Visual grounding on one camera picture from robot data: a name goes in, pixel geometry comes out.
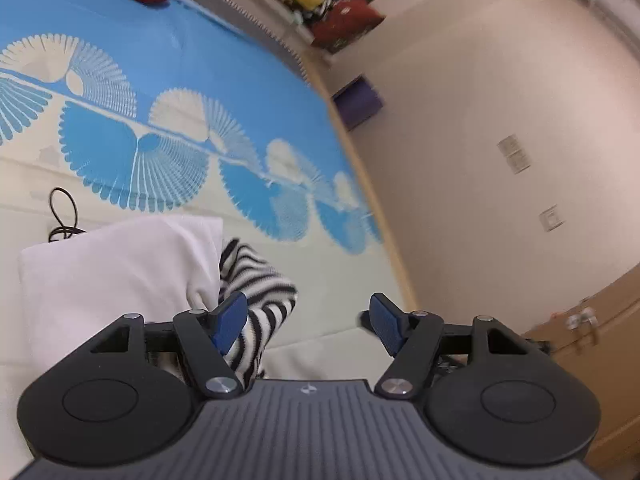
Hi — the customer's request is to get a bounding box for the purple box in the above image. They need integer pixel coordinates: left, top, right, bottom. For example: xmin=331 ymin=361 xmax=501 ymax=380
xmin=331 ymin=75 xmax=385 ymax=131

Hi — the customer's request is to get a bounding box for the white wall switch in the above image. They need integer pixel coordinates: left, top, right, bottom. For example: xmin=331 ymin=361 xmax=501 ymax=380
xmin=538 ymin=204 xmax=564 ymax=234

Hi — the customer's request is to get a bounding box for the black white striped hoodie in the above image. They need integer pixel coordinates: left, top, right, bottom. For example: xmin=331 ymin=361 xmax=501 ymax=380
xmin=17 ymin=216 xmax=300 ymax=392

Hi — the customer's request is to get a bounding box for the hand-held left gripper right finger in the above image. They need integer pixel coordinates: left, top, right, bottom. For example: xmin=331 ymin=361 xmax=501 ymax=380
xmin=368 ymin=292 xmax=534 ymax=401

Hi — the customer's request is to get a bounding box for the black cable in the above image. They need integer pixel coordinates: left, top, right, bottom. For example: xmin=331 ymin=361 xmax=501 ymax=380
xmin=47 ymin=187 xmax=89 ymax=242

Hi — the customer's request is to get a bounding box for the wooden cabinet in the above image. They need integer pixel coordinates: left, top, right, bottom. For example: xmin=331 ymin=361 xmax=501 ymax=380
xmin=519 ymin=269 xmax=640 ymax=480

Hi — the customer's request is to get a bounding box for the blue cream patterned bed mat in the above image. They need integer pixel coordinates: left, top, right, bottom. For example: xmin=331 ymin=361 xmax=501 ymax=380
xmin=0 ymin=0 xmax=415 ymax=480

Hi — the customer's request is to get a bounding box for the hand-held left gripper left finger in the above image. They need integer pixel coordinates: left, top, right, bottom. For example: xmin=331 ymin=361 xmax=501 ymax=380
xmin=88 ymin=291 xmax=249 ymax=401

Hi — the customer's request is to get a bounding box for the wooden bed frame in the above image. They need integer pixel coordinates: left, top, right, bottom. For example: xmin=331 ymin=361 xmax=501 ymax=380
xmin=189 ymin=0 xmax=422 ymax=313

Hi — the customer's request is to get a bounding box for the metal cabinet handle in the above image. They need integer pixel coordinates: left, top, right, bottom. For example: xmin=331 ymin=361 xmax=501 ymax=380
xmin=564 ymin=309 xmax=602 ymax=343

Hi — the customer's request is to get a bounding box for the white air conditioner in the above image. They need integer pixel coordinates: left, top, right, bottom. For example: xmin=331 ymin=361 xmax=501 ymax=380
xmin=587 ymin=0 xmax=640 ymax=37

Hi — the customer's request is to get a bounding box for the dark red bag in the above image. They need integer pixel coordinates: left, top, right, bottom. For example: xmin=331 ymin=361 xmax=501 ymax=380
xmin=309 ymin=0 xmax=387 ymax=55

